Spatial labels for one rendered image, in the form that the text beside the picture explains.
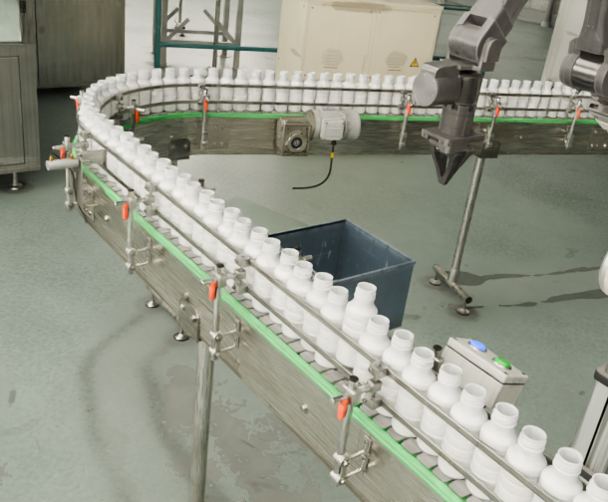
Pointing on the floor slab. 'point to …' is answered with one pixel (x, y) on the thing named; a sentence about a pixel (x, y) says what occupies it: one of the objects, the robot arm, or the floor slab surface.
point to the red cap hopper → (200, 31)
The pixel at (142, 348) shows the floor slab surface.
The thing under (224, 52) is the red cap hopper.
